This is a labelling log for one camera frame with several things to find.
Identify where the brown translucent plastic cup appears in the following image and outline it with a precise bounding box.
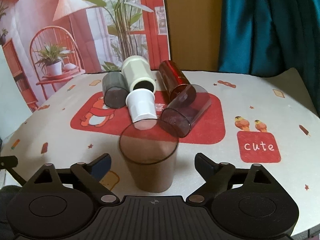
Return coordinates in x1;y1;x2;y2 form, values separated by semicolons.
119;119;179;193

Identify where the purple translucent plastic cup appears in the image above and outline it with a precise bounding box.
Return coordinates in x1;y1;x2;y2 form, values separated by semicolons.
160;84;212;138

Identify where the grey translucent plastic cup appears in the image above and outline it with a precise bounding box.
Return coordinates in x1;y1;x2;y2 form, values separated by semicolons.
102;72;129;109

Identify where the small white ribbed cup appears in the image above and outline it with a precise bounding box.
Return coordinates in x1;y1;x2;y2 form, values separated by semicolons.
126;88;157;131

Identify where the red translucent plastic cup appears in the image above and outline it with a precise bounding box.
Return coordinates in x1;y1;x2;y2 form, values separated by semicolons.
159;60;196;107

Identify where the pale green ribbed cup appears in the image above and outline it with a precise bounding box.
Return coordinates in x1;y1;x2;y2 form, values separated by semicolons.
121;55;156;94

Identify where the pink living room backdrop poster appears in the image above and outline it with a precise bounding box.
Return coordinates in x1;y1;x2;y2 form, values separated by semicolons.
1;0;170;111

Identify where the white folding board stand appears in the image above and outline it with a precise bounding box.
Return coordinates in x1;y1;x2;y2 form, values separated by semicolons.
0;47;32;140

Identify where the white cartoon bear table mat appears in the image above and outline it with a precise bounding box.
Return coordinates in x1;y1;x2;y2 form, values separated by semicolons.
1;69;319;234

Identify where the teal blue curtain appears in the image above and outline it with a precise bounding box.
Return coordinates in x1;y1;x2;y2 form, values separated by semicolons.
218;0;319;109

